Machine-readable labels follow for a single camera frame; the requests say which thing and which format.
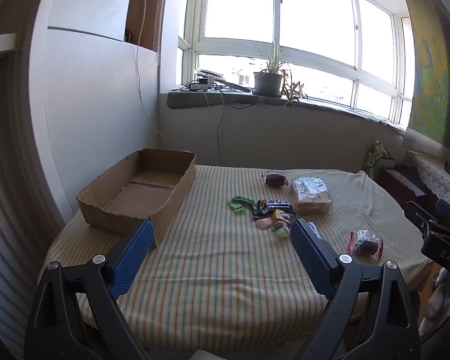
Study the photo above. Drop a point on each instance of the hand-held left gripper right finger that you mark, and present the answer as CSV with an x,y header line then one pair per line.
x,y
311,257

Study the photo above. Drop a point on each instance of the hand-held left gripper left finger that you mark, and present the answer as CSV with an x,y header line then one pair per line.
x,y
131,258

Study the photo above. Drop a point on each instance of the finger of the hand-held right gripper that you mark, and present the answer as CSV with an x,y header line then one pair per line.
x,y
448,213
416,214

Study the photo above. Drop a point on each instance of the yellow snack pouch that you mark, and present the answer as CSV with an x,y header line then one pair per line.
x,y
283,215

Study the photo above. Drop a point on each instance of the brown cake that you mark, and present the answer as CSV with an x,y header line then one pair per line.
x,y
365,246
274,180

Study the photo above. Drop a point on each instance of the cardboard box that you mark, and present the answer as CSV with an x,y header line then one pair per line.
x,y
142,195

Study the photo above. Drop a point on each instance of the green candy packet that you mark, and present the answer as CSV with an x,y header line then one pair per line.
x,y
281,234
243,199
235,207

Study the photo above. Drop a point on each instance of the blue white snack packet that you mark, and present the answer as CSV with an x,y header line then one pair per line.
x,y
315,229

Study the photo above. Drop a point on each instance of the dark wooden cabinet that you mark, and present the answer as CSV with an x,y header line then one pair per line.
x,y
397,184

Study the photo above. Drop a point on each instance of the white lace cloth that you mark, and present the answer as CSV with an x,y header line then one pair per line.
x,y
435,172

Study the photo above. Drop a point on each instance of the pink candy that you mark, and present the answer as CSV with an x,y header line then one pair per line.
x,y
264,225

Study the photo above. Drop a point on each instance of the chocolate bar in dark wrapper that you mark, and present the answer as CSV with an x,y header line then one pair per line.
x,y
280,204

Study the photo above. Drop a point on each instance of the bagged sliced bread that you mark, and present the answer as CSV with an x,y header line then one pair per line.
x,y
310,195

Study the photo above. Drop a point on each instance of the dark brown snack packet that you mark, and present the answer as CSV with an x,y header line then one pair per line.
x,y
259,210

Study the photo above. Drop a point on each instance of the green patterned bag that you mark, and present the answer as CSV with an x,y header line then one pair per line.
x,y
375,153

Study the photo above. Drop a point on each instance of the brown cake in clear wrapper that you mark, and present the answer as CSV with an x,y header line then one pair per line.
x,y
274,180

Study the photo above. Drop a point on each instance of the striped tablecloth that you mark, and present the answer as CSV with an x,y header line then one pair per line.
x,y
217,270

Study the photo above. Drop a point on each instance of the ribbed panel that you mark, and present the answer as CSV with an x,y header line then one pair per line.
x,y
7,195

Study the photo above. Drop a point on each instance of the grey windowsill cover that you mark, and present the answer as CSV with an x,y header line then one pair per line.
x,y
195,99

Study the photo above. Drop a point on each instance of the potted plant in grey pot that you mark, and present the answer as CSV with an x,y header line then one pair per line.
x,y
267,84

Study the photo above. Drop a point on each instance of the white power adapter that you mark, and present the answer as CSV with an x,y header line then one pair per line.
x,y
207,81

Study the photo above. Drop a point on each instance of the black round device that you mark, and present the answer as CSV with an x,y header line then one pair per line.
x,y
210,72

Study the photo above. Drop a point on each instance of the wall poster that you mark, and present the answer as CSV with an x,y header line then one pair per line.
x,y
431,82

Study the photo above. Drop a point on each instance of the white window frame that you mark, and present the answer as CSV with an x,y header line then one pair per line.
x,y
354,52

